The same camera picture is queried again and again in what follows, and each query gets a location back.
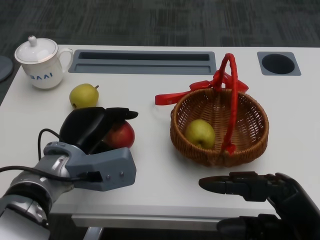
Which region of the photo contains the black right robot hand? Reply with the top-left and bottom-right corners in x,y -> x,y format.
198,171 -> 320,240

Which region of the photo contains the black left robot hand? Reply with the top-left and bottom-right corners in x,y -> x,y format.
59,106 -> 139,155

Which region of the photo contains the red apple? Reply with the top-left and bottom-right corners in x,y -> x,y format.
103,120 -> 136,149

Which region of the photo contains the wicker basket with red handle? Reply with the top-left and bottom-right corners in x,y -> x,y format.
170,53 -> 270,168

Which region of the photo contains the green apple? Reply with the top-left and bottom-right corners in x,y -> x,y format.
184,119 -> 216,149

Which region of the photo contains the yellow-green pear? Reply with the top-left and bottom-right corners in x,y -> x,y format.
69,83 -> 100,110

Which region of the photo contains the white ceramic mug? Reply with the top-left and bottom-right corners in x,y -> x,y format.
14,44 -> 74,90

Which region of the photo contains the white mug lid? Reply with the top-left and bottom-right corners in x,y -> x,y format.
14,35 -> 59,64

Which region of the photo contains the red ribbon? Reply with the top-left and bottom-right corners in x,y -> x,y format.
154,71 -> 250,106

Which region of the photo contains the grey round disc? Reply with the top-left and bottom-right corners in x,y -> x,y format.
0,55 -> 13,83

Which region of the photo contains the grey table leg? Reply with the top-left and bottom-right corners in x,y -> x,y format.
83,226 -> 104,240

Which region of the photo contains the grey round grommet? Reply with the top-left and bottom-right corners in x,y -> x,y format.
256,51 -> 302,77

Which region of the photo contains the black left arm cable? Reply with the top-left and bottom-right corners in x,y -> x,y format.
0,128 -> 101,182

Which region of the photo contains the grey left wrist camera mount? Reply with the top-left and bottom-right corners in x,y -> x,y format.
43,141 -> 137,192

